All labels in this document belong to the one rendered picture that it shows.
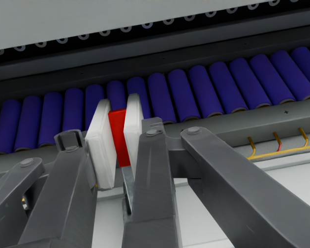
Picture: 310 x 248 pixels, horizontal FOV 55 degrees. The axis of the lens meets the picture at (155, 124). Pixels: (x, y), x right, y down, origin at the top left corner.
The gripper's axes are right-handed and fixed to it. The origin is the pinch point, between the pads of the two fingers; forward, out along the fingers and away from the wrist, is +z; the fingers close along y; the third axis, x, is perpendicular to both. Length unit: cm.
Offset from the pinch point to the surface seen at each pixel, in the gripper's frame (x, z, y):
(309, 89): -1.8, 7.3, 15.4
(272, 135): -4.3, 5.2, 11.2
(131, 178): -3.1, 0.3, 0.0
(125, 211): -5.4, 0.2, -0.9
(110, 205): -6.5, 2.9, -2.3
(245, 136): -3.8, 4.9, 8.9
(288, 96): -2.0, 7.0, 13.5
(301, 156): -5.6, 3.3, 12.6
